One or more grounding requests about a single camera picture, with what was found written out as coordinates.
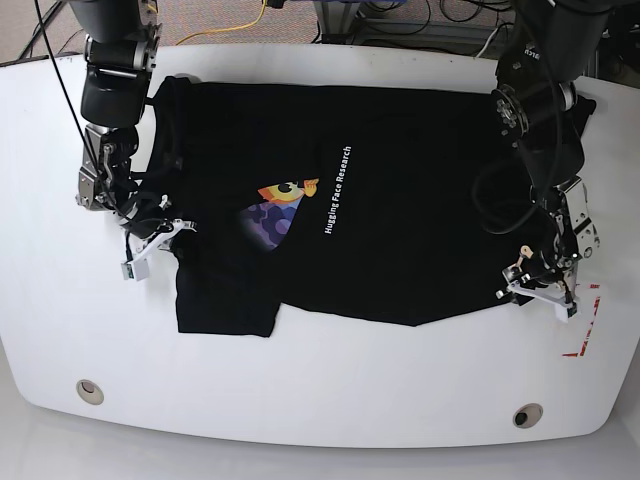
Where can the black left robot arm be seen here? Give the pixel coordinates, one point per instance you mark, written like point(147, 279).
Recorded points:
point(542, 116)

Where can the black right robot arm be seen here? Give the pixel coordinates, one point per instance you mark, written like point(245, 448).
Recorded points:
point(132, 161)

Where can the red tape rectangle marking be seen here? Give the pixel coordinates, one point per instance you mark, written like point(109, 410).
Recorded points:
point(576, 333)

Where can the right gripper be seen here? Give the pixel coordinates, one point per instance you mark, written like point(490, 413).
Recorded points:
point(164, 232)

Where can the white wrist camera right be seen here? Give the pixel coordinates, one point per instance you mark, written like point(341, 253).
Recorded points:
point(136, 269)

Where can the table cable grommet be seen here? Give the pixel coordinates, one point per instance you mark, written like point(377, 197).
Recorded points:
point(528, 416)
point(90, 392)

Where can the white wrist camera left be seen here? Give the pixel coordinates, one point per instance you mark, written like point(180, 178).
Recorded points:
point(567, 311)

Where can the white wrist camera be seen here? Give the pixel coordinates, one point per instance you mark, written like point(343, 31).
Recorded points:
point(136, 269)
point(567, 311)

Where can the right table cable grommet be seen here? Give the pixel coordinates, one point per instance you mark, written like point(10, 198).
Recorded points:
point(528, 416)

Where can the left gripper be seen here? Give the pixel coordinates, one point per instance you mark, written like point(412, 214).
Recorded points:
point(556, 286)

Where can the left table cable grommet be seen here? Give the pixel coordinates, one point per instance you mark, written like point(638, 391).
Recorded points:
point(90, 392)

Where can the black t-shirt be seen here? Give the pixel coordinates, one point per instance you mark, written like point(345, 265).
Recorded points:
point(399, 206)

